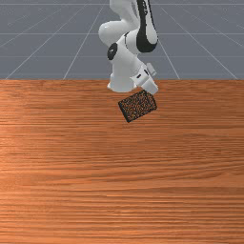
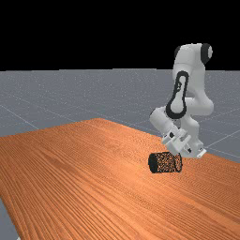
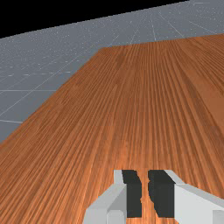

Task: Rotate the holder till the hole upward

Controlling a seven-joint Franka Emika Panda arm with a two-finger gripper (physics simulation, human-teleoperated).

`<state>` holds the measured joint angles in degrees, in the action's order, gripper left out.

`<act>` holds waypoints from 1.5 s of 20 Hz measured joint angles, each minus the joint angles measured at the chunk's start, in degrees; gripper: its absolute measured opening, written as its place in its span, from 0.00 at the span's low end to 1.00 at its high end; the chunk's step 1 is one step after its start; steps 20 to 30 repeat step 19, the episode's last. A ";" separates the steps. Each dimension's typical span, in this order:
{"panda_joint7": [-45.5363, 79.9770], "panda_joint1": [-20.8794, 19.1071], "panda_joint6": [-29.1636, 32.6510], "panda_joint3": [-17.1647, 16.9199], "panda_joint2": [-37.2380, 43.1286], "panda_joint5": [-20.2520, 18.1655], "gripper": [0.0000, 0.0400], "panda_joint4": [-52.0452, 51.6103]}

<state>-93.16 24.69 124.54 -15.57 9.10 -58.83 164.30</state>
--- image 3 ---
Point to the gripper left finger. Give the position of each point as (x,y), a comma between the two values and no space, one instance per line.
(116,198)

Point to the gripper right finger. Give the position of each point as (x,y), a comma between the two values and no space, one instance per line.
(186,201)

